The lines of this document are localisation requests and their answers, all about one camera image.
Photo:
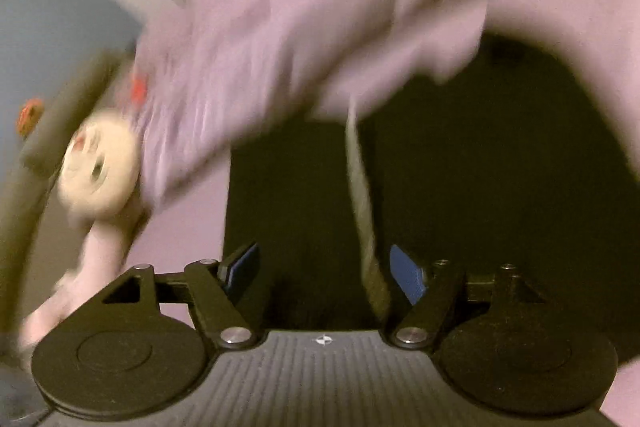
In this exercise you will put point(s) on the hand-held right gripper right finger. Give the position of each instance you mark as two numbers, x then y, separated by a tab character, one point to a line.
409	277

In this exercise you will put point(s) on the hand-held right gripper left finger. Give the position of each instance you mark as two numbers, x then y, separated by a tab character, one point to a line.
242	274

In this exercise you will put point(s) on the dark garment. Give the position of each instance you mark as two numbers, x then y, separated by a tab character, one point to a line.
300	207

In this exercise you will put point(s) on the pale cloth strip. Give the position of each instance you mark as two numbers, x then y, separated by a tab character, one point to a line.
362	207

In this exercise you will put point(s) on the pink plush toy cream face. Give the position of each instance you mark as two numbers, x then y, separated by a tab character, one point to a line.
97	164

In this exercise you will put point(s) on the crumpled purple blanket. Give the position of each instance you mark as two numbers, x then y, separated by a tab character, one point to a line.
300	32

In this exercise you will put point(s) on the small red object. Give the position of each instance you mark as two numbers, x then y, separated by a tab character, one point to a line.
30	117

